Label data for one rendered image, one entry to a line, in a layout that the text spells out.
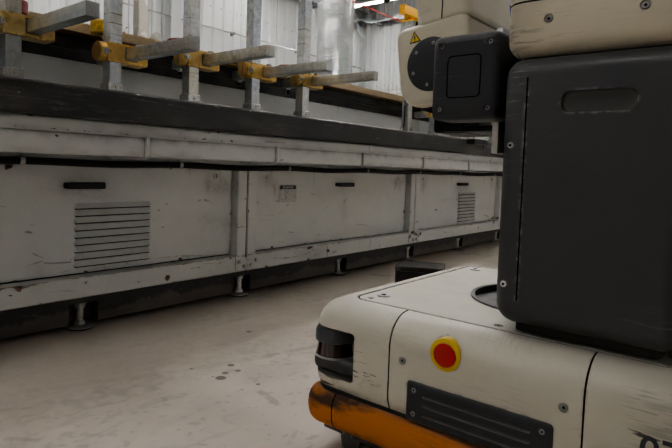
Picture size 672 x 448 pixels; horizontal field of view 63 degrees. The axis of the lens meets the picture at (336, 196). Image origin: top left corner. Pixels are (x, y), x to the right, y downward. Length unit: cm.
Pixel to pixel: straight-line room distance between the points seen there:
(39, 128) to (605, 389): 130
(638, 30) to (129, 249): 157
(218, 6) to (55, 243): 977
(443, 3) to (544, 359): 66
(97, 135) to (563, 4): 118
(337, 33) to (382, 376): 647
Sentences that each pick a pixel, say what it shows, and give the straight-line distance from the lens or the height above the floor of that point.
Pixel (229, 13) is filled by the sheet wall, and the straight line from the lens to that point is 1153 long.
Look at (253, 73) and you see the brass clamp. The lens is 189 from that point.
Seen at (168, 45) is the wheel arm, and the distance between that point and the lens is 146.
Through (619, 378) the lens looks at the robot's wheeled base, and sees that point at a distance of 82.
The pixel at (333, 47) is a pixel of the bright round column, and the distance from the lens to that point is 720.
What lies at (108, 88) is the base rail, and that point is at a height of 70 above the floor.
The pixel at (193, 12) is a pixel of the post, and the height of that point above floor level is 96.
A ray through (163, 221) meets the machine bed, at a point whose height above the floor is 31.
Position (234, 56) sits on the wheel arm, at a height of 83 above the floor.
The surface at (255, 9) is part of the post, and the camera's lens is 195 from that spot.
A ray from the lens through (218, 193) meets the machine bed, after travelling 211.
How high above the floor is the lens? 52
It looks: 3 degrees down
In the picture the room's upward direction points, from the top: 2 degrees clockwise
